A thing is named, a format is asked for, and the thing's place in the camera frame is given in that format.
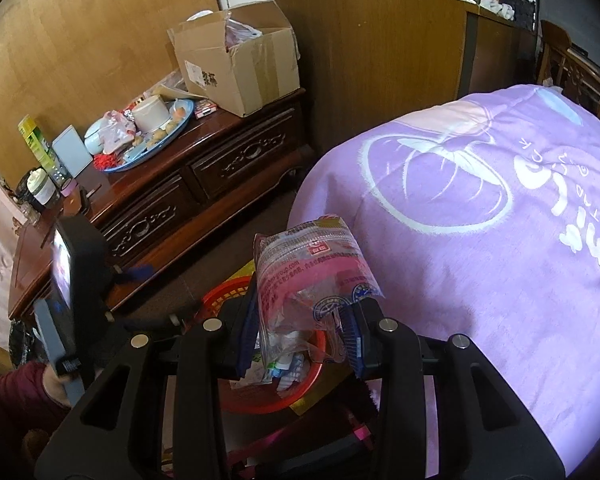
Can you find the white cloth on cabinet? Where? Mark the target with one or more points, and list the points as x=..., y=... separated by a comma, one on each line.
x=503, y=10

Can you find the blue tray with items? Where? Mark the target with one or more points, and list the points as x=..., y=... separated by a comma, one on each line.
x=117, y=145

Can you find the white mug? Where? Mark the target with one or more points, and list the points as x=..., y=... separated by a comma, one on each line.
x=150, y=114

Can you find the wooden armchair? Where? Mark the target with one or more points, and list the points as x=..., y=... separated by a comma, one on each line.
x=566, y=66

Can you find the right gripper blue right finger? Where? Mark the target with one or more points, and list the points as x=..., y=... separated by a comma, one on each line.
x=352, y=337

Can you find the clear pink plastic bag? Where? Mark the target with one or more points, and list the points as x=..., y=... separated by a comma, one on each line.
x=304, y=275

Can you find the person's left hand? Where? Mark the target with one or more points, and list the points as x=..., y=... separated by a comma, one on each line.
x=59, y=389

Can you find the purple printed bed blanket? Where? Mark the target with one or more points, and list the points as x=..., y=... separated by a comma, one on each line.
x=482, y=216

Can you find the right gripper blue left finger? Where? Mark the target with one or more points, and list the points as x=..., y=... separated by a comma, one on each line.
x=249, y=328

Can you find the cardboard box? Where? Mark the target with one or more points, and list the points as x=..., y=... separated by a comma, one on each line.
x=242, y=58

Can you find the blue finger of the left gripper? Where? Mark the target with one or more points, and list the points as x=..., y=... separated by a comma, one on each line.
x=136, y=274

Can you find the dark wooden dresser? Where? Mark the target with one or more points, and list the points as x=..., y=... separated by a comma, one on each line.
x=210, y=183

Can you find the wooden glass cabinet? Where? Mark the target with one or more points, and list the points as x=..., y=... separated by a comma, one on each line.
x=364, y=62

